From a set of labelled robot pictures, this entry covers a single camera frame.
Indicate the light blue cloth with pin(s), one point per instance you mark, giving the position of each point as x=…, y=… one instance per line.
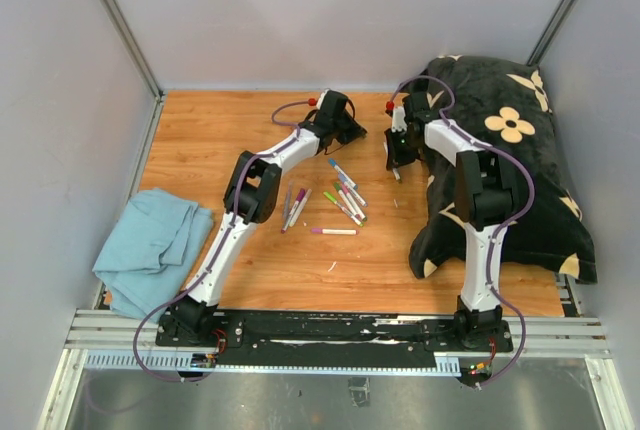
x=151, y=251

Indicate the beige cap marker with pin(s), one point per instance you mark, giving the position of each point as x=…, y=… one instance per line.
x=300, y=206

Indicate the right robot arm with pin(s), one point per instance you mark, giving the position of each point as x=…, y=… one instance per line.
x=492, y=190

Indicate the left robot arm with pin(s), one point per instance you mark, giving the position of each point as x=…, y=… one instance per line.
x=249, y=200

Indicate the lavender cap marker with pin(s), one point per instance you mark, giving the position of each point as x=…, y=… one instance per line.
x=356, y=195

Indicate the aluminium frame rails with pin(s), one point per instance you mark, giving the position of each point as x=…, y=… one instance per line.
x=112, y=375

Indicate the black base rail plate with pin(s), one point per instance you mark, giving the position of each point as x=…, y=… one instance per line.
x=333, y=341

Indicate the light green cap marker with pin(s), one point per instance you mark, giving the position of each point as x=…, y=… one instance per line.
x=342, y=208

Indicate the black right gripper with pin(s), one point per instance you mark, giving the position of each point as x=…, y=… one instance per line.
x=396, y=159

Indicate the pink cap lying marker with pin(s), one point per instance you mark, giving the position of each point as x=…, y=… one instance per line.
x=328, y=231

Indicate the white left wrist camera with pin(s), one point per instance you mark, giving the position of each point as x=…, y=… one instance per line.
x=316, y=102

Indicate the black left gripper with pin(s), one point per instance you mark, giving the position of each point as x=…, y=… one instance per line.
x=355, y=131

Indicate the black floral pillow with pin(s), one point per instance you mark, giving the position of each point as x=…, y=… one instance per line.
x=504, y=104

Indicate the dark green cap marker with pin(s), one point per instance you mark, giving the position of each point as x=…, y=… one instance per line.
x=396, y=175

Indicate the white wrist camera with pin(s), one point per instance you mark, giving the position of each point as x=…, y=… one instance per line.
x=398, y=117
x=316, y=102

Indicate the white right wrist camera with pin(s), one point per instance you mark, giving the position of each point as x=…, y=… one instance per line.
x=398, y=117

